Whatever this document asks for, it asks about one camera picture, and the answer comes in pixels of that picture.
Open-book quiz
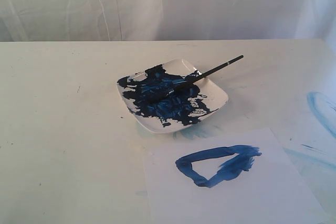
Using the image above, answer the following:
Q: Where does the white plate with blue paint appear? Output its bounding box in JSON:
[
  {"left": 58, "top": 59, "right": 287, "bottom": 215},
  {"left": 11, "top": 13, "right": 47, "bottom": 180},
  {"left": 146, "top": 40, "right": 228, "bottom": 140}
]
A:
[{"left": 117, "top": 59, "right": 228, "bottom": 134}]

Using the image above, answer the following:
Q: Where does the white backdrop curtain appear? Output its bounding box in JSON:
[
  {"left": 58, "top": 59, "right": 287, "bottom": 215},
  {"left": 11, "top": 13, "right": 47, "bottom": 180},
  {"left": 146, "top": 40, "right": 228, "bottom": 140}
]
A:
[{"left": 0, "top": 0, "right": 336, "bottom": 42}]

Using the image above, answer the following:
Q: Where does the white paper sheet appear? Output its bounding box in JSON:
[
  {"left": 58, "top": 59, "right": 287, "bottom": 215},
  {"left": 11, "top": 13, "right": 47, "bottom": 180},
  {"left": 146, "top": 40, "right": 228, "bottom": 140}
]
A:
[{"left": 143, "top": 129, "right": 329, "bottom": 223}]

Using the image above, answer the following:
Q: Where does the black paintbrush with blue bristles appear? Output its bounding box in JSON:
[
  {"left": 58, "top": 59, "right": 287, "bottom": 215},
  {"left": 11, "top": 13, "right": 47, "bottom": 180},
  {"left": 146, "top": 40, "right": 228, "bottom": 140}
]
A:
[{"left": 149, "top": 55, "right": 244, "bottom": 103}]

